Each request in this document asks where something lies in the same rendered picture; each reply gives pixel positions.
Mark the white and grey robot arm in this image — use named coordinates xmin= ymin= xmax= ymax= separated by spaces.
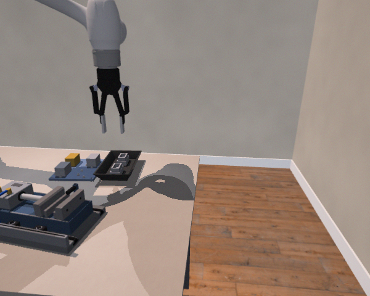
xmin=35 ymin=0 xmax=127 ymax=69

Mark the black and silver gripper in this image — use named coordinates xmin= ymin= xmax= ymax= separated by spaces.
xmin=89 ymin=68 xmax=130 ymax=134

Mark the yellow-orange block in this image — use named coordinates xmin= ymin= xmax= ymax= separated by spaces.
xmin=65 ymin=153 xmax=81 ymax=167

